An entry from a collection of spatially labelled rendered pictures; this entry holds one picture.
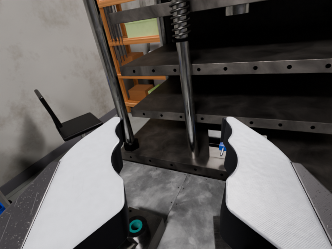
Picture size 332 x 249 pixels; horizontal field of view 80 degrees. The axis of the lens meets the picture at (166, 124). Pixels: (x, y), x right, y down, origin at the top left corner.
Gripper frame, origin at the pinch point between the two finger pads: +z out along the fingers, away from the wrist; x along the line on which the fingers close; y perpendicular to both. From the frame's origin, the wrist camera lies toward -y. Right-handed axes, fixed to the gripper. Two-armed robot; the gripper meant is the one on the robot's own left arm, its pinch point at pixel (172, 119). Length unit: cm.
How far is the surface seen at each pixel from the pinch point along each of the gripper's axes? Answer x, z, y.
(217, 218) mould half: 15, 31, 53
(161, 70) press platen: -5, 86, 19
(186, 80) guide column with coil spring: 7, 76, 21
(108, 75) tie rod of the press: -32, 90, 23
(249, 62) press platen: 31, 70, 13
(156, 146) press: -9, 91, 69
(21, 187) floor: -172, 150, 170
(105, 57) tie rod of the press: -32, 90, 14
